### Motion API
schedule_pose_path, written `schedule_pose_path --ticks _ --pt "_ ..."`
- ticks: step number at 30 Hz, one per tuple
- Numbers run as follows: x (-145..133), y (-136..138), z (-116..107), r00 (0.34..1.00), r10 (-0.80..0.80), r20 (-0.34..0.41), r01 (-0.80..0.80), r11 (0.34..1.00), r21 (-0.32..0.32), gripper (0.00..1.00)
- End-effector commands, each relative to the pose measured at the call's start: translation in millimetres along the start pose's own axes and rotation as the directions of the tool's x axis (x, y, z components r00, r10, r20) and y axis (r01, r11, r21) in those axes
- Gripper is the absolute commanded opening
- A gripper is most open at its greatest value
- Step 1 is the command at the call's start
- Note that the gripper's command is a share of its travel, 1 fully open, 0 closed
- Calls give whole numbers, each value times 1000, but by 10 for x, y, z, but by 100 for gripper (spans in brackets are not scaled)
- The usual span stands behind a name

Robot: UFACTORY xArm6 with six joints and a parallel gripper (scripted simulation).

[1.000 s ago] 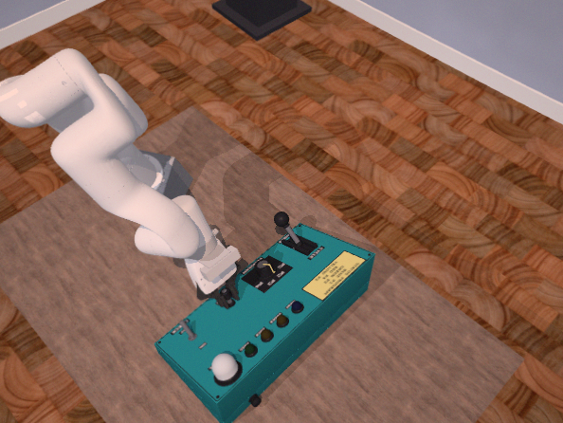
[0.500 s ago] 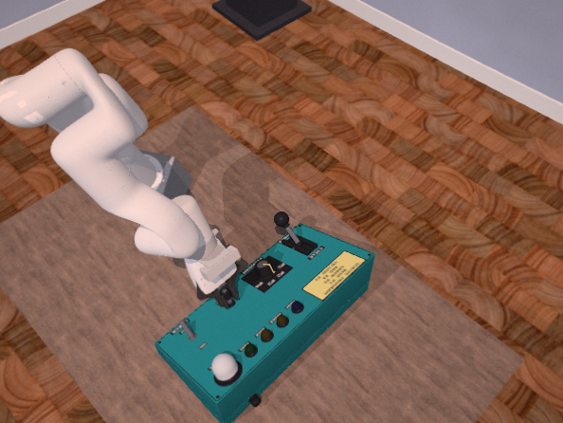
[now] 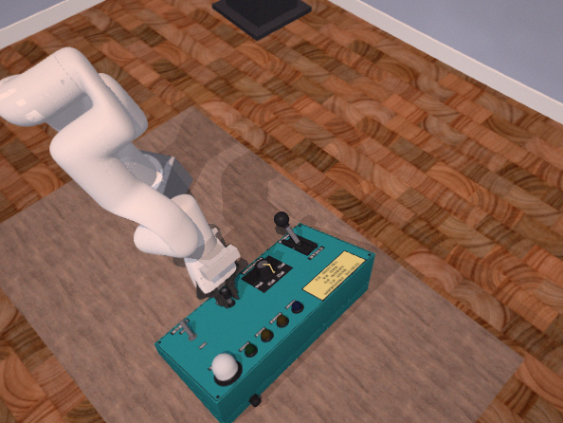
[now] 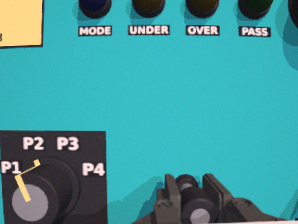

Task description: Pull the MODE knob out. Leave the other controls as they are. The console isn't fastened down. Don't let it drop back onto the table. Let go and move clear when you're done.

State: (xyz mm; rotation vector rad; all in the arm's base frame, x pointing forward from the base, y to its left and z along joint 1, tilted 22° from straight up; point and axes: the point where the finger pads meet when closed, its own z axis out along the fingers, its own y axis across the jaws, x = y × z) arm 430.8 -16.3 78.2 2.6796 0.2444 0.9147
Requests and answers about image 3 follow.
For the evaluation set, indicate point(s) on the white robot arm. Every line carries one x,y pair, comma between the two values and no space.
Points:
91,131

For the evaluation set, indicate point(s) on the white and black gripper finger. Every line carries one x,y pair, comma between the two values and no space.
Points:
231,284
220,299

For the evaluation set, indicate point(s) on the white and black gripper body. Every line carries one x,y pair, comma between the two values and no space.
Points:
207,286

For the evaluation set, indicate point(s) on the teal console housing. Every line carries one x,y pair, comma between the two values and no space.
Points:
309,279

